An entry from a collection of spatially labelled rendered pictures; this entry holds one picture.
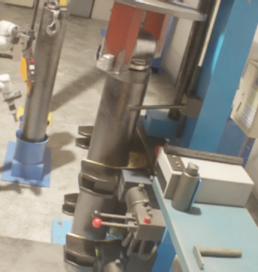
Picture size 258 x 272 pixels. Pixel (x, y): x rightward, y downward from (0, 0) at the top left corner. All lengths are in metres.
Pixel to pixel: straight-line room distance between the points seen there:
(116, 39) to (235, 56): 0.62
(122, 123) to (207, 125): 0.44
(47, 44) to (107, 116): 1.34
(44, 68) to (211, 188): 1.90
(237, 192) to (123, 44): 0.83
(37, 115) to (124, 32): 1.80
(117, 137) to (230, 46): 0.71
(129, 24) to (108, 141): 0.63
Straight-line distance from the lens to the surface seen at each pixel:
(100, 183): 2.01
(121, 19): 1.85
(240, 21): 2.10
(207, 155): 1.99
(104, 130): 2.13
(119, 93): 2.05
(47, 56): 3.34
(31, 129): 3.55
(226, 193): 1.93
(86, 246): 2.30
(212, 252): 1.59
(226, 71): 2.14
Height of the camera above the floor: 1.98
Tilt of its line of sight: 23 degrees down
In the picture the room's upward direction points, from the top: 15 degrees clockwise
